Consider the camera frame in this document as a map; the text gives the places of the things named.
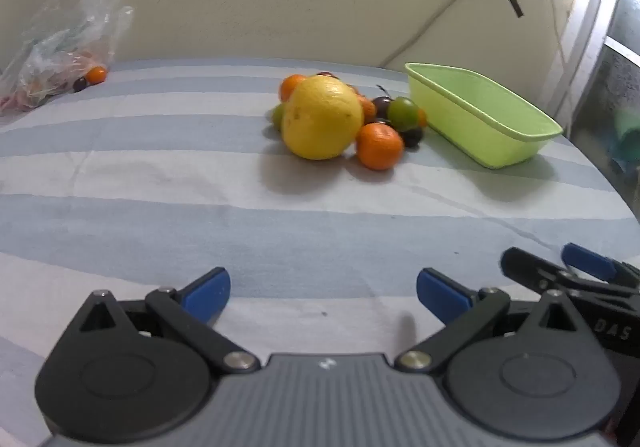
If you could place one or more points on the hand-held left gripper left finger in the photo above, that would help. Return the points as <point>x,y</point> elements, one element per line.
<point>207,289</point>

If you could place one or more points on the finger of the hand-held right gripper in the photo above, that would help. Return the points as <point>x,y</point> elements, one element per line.
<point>587,259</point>
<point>530,267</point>

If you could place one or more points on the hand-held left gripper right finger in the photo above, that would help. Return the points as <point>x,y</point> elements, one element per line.
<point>440,294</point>

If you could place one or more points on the light green plastic basket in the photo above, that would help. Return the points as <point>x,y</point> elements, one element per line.
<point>480,117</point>

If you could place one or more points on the green tomato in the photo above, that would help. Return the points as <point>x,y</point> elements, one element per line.
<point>402,112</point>

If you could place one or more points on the large yellow grapefruit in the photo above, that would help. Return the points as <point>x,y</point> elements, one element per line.
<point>322,117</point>

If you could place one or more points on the blue striped bed sheet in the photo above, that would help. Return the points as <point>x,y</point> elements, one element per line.
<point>150,177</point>

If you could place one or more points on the green object behind glass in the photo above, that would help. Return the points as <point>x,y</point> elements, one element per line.
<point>627,137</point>

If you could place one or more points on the small green fruit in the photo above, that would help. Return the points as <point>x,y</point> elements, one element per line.
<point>277,115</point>

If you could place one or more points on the small orange tomato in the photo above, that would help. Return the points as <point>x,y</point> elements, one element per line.
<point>96,73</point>

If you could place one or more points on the clear plastic bag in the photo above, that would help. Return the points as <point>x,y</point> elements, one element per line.
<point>60,42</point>

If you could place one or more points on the white window frame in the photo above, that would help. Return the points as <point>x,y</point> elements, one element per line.
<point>580,27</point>

